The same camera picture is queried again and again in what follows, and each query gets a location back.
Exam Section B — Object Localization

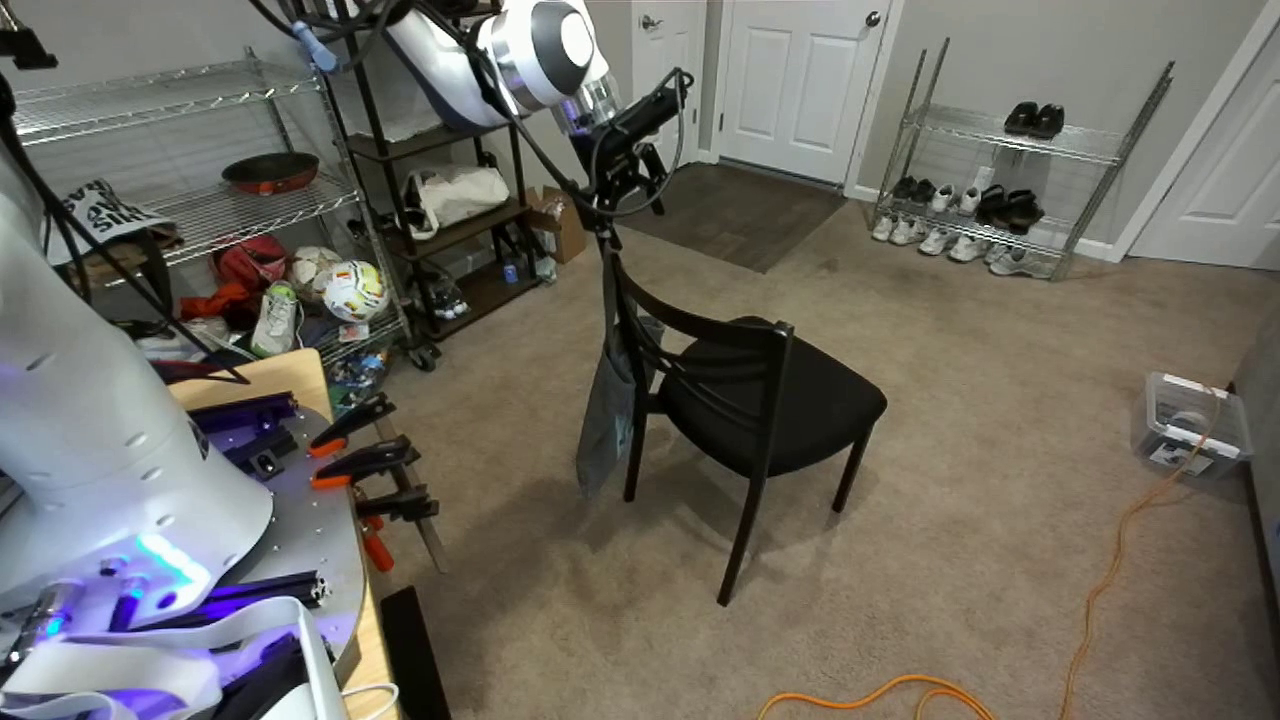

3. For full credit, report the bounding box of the white panel door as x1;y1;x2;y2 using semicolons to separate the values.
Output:
717;0;893;185

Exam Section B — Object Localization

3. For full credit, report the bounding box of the white closet door right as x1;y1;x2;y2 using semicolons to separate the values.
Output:
1133;4;1280;272

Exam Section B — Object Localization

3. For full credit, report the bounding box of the chrome wire shoe rack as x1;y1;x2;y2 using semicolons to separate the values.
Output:
869;43;1172;280

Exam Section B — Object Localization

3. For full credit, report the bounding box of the red round pan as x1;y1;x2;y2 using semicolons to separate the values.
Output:
225;150;319;196

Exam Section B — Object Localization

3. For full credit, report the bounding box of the black bar clamp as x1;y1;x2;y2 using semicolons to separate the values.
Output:
307;393;443;571

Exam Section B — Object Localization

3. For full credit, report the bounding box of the black wooden chair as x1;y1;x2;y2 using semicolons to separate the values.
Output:
602;238;888;603

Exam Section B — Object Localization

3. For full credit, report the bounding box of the black metal shelf rack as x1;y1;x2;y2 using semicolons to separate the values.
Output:
284;0;593;375

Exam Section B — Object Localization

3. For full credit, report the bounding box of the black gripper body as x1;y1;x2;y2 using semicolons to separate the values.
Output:
586;67;697;212

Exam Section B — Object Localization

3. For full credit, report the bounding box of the orange extension cable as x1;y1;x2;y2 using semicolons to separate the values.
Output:
757;475;1205;720

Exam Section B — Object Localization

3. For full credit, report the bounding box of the grey fabric bag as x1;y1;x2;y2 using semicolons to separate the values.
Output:
577;320;638;494

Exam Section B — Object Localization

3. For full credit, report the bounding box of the dark door mat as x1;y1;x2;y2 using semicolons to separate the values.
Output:
624;163;846;272

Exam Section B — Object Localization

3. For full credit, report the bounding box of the black shoes top shelf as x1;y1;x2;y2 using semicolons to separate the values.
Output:
1004;100;1063;139

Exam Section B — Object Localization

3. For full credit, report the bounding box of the cardboard box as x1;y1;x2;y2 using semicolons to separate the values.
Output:
529;186;589;264

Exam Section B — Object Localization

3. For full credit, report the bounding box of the chrome wire shelf left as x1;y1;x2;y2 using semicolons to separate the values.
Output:
9;43;416;365

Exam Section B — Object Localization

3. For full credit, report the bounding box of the red bag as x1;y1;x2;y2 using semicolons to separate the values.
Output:
180;237;290;320

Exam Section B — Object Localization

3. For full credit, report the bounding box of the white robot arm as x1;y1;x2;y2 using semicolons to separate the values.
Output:
0;148;345;720

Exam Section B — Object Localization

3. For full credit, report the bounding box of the soccer ball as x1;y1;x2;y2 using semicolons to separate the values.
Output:
319;261;390;322

